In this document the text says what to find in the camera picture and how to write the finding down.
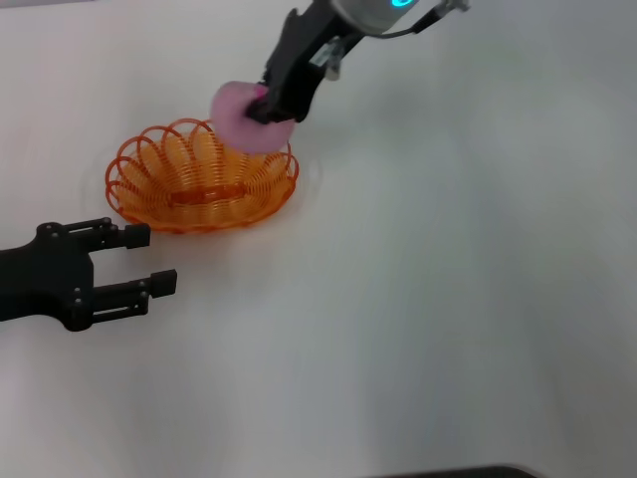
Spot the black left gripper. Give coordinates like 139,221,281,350
0,217,178,334

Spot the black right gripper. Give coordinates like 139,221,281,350
243,0,369,125

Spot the pink peach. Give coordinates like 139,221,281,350
209,82,296,155

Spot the orange plastic woven basket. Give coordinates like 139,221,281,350
104,118,301,235

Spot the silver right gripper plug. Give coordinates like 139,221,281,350
323,39,345,81

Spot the dark robot torso edge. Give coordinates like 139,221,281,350
382,465,541,478

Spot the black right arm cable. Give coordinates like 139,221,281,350
380,0,472,39

